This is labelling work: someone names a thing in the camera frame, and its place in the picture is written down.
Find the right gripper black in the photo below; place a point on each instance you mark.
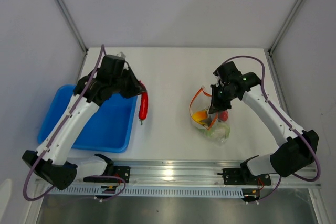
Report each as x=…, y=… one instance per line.
x=216, y=105

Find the right frame post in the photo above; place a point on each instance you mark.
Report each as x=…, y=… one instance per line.
x=291, y=16

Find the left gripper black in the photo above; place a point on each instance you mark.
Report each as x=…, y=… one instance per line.
x=136, y=87

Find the frame post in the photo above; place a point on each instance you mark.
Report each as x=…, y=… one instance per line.
x=291, y=16
x=71, y=24

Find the red toy chili pepper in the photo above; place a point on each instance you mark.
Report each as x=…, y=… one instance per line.
x=143, y=110

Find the aluminium mounting rail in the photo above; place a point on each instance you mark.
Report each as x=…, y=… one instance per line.
x=172, y=173

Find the white green toy cabbage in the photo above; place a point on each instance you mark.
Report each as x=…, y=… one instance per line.
x=219, y=132

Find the grey toy fish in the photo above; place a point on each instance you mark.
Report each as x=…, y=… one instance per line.
x=209, y=122

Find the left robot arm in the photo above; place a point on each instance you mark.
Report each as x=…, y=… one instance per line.
x=111, y=75

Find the slotted cable duct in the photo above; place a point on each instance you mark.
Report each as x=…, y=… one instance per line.
x=152, y=191

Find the blue plastic tray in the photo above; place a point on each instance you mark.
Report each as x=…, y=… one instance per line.
x=108, y=130

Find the clear zip top bag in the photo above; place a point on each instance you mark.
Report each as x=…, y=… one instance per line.
x=201, y=101

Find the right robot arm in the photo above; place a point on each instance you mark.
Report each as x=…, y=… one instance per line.
x=296, y=146

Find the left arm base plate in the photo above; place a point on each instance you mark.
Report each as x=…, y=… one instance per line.
x=118, y=171

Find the left frame post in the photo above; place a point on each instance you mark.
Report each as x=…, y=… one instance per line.
x=71, y=24

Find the red orange toy mango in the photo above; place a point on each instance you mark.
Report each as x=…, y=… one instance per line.
x=223, y=116

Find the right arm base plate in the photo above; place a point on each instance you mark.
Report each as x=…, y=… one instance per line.
x=242, y=176

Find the yellow toy mango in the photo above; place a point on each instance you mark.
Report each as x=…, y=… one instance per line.
x=199, y=116

